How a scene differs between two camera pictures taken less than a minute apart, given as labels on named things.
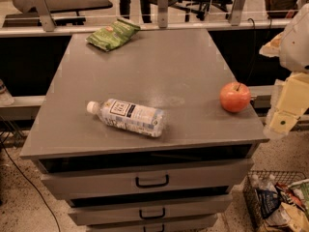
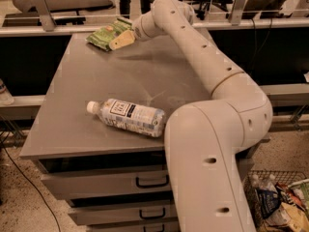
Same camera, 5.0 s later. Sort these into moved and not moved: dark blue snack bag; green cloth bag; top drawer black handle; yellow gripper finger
Moved: yellow gripper finger
Not moved: green cloth bag; top drawer black handle; dark blue snack bag
